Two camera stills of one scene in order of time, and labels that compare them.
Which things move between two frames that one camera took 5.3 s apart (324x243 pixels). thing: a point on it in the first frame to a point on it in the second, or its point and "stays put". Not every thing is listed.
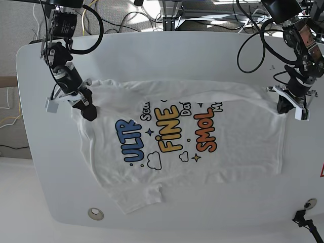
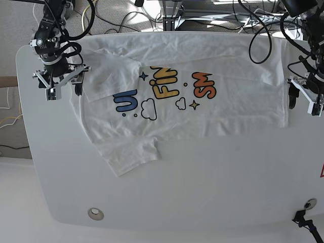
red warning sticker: [322, 173] stays put
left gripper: [77, 100] to [75, 75]
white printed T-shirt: [146, 134] to [140, 88]
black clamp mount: [299, 219] stays put
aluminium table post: [169, 9] stays put
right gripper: [289, 100] to [310, 85]
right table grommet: [310, 203] stays put
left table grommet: [95, 213] stays put
